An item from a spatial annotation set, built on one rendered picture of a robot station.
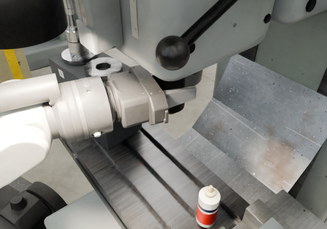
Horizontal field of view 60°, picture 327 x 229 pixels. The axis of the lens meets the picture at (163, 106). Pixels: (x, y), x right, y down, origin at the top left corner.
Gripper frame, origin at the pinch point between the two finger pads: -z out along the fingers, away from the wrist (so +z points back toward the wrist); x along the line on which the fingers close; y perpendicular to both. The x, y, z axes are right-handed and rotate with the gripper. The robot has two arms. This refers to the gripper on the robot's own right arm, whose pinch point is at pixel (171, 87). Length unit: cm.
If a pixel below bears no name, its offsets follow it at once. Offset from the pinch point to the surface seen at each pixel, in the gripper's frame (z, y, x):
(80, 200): 19.3, 36.0, 11.0
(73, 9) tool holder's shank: 9.8, -3.4, 32.8
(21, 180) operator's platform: 45, 83, 68
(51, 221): 26.5, 36.0, 8.1
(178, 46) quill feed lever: 6.8, -15.8, -15.8
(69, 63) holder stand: 13.5, 8.5, 30.7
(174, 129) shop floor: -55, 123, 109
